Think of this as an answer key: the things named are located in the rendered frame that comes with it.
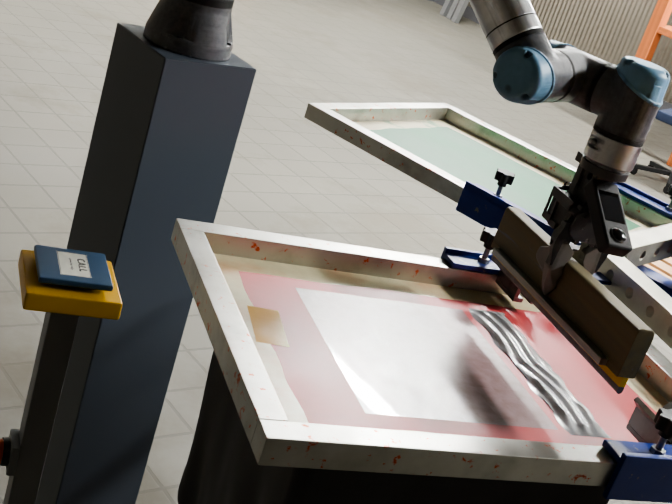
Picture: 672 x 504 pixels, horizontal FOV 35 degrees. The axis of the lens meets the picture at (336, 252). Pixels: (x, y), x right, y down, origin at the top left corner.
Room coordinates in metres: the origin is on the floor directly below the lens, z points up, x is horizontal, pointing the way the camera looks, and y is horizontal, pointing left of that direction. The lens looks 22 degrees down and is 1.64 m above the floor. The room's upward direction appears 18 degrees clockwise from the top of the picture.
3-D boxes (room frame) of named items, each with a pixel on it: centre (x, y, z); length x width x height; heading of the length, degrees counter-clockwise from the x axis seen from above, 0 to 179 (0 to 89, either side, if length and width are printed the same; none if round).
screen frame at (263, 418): (1.47, -0.22, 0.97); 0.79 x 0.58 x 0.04; 115
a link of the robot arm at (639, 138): (1.54, -0.33, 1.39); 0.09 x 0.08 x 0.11; 59
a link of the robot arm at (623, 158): (1.54, -0.33, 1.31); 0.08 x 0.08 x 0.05
